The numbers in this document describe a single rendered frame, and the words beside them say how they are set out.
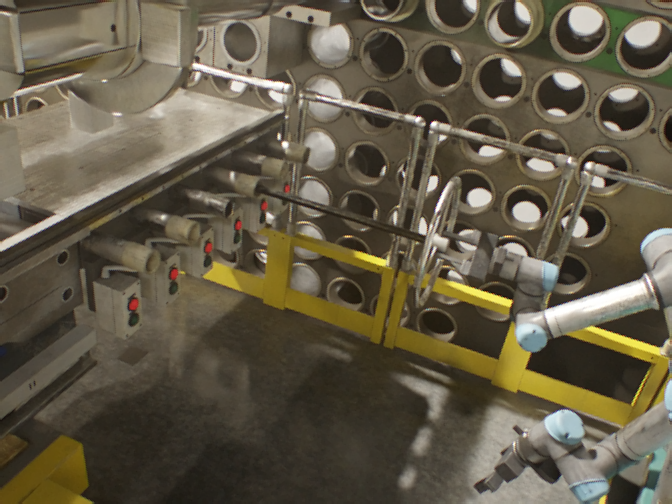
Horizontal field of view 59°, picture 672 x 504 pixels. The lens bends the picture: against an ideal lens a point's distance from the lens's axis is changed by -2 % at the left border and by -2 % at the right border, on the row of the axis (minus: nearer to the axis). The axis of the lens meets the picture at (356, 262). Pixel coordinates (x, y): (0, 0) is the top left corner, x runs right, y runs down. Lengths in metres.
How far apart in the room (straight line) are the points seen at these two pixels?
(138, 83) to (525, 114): 2.09
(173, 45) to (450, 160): 2.17
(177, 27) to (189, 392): 1.57
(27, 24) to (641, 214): 2.68
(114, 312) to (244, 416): 0.84
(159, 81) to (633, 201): 2.37
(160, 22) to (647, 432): 1.23
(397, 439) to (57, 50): 1.74
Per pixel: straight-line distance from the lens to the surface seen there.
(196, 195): 1.80
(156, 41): 1.17
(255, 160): 2.06
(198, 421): 2.31
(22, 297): 1.54
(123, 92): 1.30
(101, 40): 1.16
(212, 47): 3.09
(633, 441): 1.46
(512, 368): 2.60
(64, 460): 1.47
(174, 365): 2.53
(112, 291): 1.62
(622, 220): 3.15
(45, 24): 1.07
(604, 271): 3.26
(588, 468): 1.43
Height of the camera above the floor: 1.67
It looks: 31 degrees down
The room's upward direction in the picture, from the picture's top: 9 degrees clockwise
